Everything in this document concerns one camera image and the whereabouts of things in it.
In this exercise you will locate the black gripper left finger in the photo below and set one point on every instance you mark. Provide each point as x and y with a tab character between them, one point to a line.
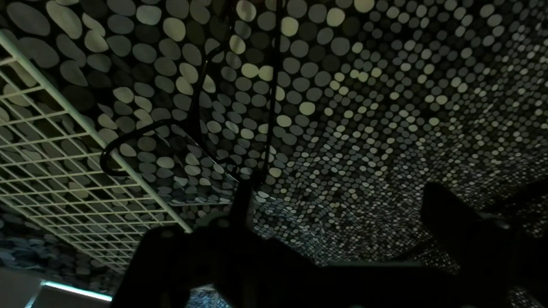
171	267

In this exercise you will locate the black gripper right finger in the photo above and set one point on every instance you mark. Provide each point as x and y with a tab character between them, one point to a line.
472	244

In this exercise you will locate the black white dotted bedspread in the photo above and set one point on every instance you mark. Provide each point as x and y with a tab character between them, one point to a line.
369	113

